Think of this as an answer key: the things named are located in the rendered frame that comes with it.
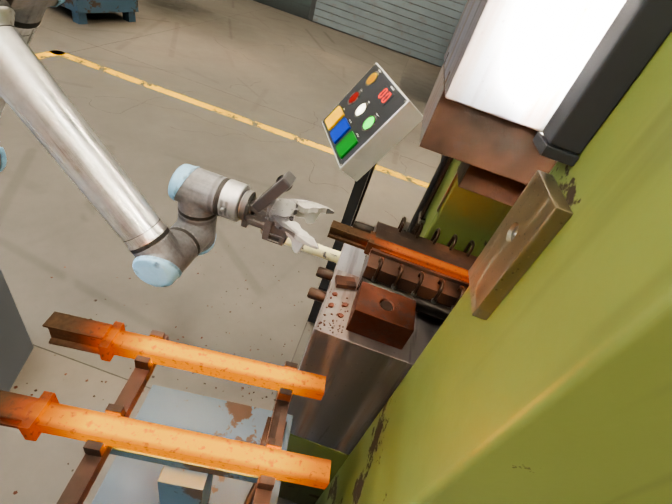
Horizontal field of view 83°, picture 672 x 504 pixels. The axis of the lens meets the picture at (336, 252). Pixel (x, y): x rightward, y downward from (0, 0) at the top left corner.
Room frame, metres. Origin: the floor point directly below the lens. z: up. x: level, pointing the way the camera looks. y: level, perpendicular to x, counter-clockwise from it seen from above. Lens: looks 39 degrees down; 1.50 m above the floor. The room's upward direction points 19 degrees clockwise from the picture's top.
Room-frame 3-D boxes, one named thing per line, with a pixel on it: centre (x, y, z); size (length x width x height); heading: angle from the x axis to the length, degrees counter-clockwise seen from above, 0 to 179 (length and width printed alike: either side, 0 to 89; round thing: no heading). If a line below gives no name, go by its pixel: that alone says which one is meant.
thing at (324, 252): (1.07, 0.01, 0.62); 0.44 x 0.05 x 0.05; 89
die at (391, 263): (0.72, -0.28, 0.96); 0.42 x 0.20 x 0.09; 89
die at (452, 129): (0.72, -0.28, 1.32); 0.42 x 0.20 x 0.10; 89
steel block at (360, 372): (0.66, -0.29, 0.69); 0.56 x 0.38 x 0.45; 89
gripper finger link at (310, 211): (0.76, 0.08, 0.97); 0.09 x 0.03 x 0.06; 125
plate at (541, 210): (0.40, -0.20, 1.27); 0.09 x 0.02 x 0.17; 179
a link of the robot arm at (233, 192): (0.70, 0.26, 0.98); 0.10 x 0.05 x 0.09; 179
